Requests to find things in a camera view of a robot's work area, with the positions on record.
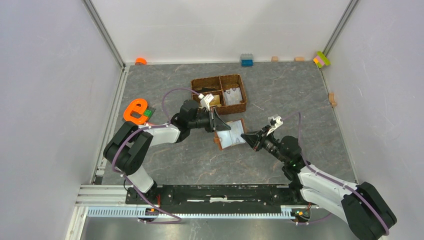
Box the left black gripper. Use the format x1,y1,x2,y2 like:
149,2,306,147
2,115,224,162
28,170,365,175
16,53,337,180
188,107,230,133

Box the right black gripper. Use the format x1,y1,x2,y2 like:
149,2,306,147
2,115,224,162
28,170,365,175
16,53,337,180
240,125,288,164

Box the brown leather card holder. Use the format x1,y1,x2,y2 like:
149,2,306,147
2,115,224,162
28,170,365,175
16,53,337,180
213,118,246,151

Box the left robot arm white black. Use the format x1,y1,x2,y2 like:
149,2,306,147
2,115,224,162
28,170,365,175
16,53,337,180
102,99,231,204

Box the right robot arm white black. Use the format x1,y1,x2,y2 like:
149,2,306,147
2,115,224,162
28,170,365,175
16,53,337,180
241,127,398,240

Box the gold card in basket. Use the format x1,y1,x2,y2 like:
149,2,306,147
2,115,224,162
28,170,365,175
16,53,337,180
209,95,222,107

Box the white cards in basket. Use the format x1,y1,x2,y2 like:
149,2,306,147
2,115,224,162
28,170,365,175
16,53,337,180
223,87,243,106

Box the black card in basket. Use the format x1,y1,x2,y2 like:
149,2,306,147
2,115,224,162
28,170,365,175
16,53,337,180
194,87,218,94

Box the brown wicker divided basket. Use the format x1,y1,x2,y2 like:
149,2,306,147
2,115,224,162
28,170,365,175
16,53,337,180
190,74,248,115

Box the green toy block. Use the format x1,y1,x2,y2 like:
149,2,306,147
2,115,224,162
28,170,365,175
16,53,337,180
142,108,156,119

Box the blue grey toy brick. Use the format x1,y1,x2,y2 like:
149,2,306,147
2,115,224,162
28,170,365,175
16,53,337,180
240,53,254,67

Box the orange plastic letter toy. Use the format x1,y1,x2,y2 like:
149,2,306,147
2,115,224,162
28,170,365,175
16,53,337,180
123,98,148,125

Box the wooden arch block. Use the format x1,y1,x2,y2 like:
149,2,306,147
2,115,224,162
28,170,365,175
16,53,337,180
328,92,337,108

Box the green pink yellow brick stack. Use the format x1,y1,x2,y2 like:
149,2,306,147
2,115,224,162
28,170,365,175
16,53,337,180
313,51,331,69

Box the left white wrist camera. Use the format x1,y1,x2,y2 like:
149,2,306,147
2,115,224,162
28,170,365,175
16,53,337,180
198,93,214,111

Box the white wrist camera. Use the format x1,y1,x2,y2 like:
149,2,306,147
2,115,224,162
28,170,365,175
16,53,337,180
198,93,214,111
266,115,284,136

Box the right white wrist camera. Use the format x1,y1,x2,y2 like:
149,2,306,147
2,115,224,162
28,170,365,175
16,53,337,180
266,115,284,136

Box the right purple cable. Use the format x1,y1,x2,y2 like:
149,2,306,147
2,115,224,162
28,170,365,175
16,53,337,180
281,111,391,237

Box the purple cable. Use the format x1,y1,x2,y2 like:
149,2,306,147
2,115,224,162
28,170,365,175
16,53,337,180
111,87,203,225
281,111,391,237

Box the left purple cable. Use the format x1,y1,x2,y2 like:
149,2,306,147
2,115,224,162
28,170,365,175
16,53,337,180
111,87,203,225

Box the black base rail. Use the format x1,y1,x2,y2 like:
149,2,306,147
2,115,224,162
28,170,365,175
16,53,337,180
145,184,309,215

